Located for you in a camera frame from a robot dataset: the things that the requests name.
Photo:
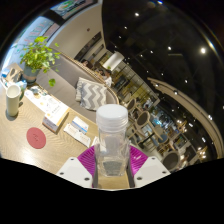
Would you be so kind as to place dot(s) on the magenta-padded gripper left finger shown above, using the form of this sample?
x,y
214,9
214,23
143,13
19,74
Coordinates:
x,y
75,171

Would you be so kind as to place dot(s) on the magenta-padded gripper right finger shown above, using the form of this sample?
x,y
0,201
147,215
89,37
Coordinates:
x,y
150,170

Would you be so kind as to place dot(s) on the clear bottle with white cap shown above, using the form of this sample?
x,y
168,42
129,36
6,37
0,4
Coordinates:
x,y
112,143

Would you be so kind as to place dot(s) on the white printed pamphlet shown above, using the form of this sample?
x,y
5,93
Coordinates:
x,y
77,135

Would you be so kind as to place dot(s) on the small white and blue box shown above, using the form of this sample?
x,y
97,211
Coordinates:
x,y
80,124

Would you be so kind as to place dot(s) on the group of wooden chairs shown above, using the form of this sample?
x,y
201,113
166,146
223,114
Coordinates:
x,y
143,120

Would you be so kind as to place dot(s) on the flat round red coaster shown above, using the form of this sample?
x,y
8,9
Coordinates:
x,y
36,138

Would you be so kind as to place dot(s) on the white and orange tissue box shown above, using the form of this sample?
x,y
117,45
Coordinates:
x,y
55,118

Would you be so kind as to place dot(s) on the grey zigzag pillow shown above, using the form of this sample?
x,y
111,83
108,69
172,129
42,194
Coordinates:
x,y
91,95

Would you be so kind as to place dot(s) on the white printed leaflet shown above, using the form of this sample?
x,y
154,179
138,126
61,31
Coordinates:
x,y
41,98

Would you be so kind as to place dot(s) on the grey curved sofa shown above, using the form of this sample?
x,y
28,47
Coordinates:
x,y
65,75

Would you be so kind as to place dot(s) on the person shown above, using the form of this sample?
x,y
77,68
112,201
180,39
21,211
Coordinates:
x,y
107,80

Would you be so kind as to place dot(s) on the small teal box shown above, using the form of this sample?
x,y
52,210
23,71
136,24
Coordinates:
x,y
22,85

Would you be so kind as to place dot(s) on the brown cardboard box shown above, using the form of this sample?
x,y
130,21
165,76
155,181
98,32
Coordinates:
x,y
14,73

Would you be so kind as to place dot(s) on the green potted plant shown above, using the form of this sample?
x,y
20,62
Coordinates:
x,y
38,56

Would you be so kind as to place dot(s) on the group of ceiling lights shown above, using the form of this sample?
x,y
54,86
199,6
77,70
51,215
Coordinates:
x,y
202,50

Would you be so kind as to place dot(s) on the framed colourful poster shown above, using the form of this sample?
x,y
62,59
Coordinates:
x,y
71,6

